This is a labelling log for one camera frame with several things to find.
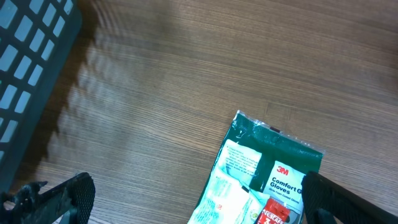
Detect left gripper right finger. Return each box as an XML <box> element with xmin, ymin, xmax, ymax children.
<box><xmin>302</xmin><ymin>171</ymin><xmax>397</xmax><ymax>224</ymax></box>

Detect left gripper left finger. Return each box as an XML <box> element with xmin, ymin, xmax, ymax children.
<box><xmin>1</xmin><ymin>172</ymin><xmax>96</xmax><ymax>224</ymax></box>

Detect red Nescafe sachet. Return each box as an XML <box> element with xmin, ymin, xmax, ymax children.
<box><xmin>256</xmin><ymin>198</ymin><xmax>290</xmax><ymax>224</ymax></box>

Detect teal wipes packet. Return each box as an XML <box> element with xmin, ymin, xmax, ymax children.
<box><xmin>188</xmin><ymin>169</ymin><xmax>270</xmax><ymax>224</ymax></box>

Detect dark grey mesh basket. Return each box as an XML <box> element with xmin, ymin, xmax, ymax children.
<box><xmin>1</xmin><ymin>0</ymin><xmax>82</xmax><ymax>192</ymax></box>

